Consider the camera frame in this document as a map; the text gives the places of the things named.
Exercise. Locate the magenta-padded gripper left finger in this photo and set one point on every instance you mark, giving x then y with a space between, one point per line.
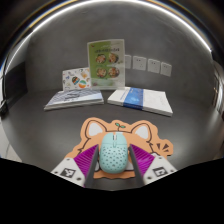
83 161

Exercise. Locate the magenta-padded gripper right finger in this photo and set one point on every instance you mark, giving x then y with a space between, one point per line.
144 160

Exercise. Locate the mint green perforated computer mouse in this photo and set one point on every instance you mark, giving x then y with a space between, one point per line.
114 154

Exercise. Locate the orange corgi-shaped mouse pad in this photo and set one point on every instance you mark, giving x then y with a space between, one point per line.
100 128

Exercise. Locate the white book with blue band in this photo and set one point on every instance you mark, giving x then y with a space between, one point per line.
140 100

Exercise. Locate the grey striped cover book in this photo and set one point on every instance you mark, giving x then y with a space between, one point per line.
74 98

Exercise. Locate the white sticker sheet card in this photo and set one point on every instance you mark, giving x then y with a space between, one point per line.
76 79

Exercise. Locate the green food menu stand sign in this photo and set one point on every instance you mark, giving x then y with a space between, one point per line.
106 63

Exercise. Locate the white wall socket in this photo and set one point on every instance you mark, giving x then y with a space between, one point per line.
128 62
154 66
166 69
139 63

